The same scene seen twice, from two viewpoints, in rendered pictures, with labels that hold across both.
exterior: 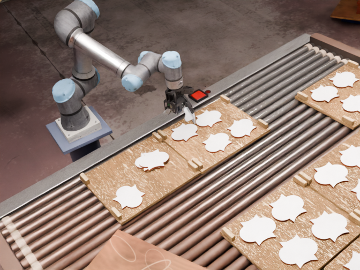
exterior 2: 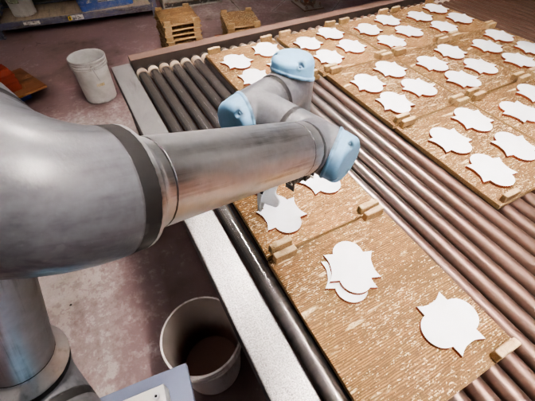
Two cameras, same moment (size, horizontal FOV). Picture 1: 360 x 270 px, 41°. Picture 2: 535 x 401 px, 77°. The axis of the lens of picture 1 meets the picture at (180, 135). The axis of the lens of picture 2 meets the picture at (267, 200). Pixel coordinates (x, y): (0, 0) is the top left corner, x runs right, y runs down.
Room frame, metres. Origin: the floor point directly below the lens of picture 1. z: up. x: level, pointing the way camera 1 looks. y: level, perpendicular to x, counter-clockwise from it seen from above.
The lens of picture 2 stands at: (1.72, 0.54, 1.63)
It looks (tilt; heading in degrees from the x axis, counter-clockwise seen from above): 48 degrees down; 274
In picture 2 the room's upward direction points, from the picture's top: straight up
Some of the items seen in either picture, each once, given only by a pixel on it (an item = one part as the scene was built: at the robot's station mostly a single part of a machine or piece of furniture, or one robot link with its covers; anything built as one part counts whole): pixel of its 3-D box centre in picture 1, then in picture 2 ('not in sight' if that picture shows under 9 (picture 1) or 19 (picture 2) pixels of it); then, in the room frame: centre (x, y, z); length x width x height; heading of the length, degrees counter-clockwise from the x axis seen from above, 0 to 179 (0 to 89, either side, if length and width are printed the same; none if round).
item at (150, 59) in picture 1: (150, 63); (261, 114); (1.76, 0.08, 1.32); 0.11 x 0.11 x 0.08; 53
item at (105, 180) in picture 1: (139, 175); (381, 301); (1.49, 0.20, 0.93); 0.41 x 0.35 x 0.02; 122
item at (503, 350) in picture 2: (117, 214); (505, 349); (1.27, 0.29, 0.95); 0.06 x 0.02 x 0.03; 32
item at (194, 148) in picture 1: (212, 132); (287, 182); (1.70, -0.15, 0.93); 0.41 x 0.35 x 0.02; 121
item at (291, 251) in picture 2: (157, 136); (284, 254); (1.71, 0.11, 0.95); 0.06 x 0.02 x 0.03; 32
